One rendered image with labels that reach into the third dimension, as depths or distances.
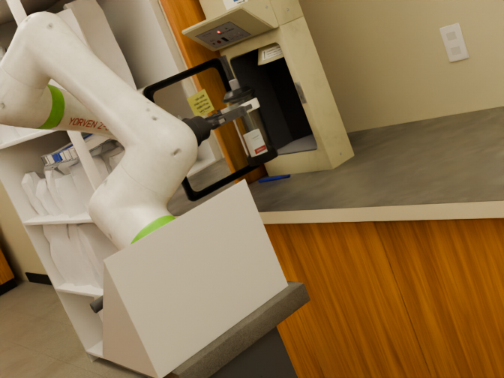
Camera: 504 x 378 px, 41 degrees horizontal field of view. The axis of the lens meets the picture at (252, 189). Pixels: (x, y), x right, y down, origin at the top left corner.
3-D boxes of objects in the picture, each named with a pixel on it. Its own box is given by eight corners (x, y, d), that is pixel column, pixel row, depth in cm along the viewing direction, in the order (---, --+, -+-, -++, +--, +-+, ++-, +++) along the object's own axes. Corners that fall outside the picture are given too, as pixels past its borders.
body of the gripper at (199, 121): (195, 118, 193) (219, 106, 198) (180, 121, 200) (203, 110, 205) (205, 142, 195) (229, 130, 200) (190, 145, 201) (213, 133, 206)
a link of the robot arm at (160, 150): (189, 140, 129) (21, -7, 146) (145, 205, 134) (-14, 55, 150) (220, 144, 141) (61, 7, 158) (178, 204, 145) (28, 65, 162)
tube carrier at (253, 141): (264, 151, 220) (240, 90, 215) (285, 148, 211) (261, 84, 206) (240, 165, 213) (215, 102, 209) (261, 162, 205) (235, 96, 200)
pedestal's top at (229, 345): (187, 394, 118) (178, 374, 117) (112, 362, 144) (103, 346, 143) (310, 299, 135) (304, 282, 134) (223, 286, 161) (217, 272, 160)
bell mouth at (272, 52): (283, 52, 232) (277, 37, 230) (319, 41, 218) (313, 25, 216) (247, 69, 221) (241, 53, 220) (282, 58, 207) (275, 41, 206)
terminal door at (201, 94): (262, 165, 233) (218, 55, 224) (190, 203, 219) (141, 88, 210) (261, 165, 234) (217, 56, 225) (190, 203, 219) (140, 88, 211)
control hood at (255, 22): (217, 49, 226) (206, 21, 224) (280, 25, 200) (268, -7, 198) (192, 60, 219) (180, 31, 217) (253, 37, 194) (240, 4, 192)
